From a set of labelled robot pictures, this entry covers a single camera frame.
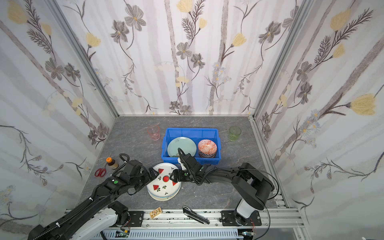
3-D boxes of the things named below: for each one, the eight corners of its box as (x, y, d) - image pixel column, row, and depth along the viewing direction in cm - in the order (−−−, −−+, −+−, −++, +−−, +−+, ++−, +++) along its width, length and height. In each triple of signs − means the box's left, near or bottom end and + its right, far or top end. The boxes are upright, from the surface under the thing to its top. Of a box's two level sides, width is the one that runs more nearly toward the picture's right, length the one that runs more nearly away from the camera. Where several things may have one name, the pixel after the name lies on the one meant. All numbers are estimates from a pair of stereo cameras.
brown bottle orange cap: (111, 169, 93) (104, 162, 85) (113, 164, 95) (106, 157, 87) (117, 169, 93) (111, 162, 85) (119, 164, 95) (113, 157, 87)
